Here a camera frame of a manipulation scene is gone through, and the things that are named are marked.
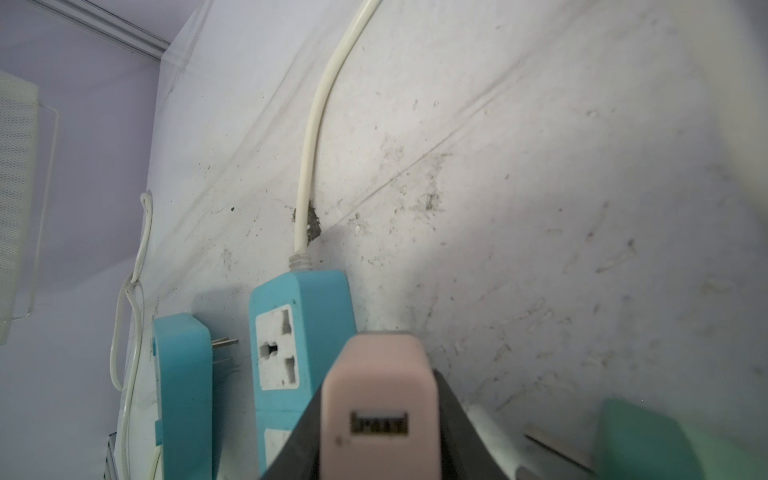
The teal mountain-shaped power strip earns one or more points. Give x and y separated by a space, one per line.
183 363

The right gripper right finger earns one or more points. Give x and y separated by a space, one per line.
464 455

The aluminium frame rails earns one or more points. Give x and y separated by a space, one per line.
106 25

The lower white mesh shelf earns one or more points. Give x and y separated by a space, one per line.
20 141

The teal long power strip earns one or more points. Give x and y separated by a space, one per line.
299 322

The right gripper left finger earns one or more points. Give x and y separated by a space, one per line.
299 456

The green charger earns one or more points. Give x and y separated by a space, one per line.
633 442

